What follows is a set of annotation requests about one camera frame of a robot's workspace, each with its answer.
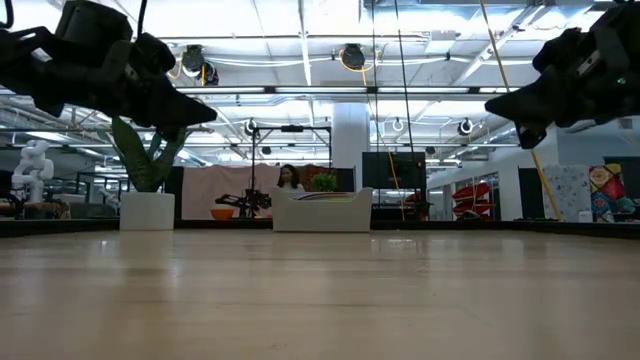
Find black metal stand frame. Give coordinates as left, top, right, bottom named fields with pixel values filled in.
left=250, top=124, right=333, bottom=221

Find green snake plant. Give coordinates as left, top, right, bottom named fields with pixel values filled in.
left=110, top=116, right=192, bottom=195

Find black ceiling cable reel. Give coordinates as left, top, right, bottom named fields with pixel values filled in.
left=338, top=43, right=368, bottom=73
left=179, top=44, right=221, bottom=88

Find white plant pot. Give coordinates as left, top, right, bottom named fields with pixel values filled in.
left=119, top=191, right=177, bottom=233

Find small green bush plant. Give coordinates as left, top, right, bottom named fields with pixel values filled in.
left=310, top=171, right=339, bottom=193

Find black aluminium table frame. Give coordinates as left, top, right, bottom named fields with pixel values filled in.
left=0, top=217, right=640, bottom=239

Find pink cloth screen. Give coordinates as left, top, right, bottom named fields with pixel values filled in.
left=180, top=164, right=282, bottom=222

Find black hanging cable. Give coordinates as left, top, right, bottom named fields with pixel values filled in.
left=393, top=0, right=417, bottom=154

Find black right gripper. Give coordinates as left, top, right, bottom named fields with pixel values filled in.
left=484, top=1, right=640, bottom=151

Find long ceiling light strip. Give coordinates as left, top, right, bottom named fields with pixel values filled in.
left=172, top=85, right=522, bottom=98

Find grey plastic basket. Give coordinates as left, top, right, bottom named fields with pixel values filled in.
left=271, top=186, right=375, bottom=234

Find white floral cloth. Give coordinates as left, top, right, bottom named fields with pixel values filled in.
left=541, top=164, right=592, bottom=222

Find person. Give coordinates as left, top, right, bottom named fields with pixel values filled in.
left=276, top=163, right=308, bottom=194

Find yellow hanging cable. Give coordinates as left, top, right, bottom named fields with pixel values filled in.
left=479, top=0, right=564, bottom=223

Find black monitor screen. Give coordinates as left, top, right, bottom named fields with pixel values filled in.
left=361, top=150, right=428, bottom=191

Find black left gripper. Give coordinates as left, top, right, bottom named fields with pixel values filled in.
left=19, top=0, right=219, bottom=143

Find colourful patchwork quilt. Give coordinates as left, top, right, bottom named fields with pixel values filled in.
left=588, top=163, right=627, bottom=224

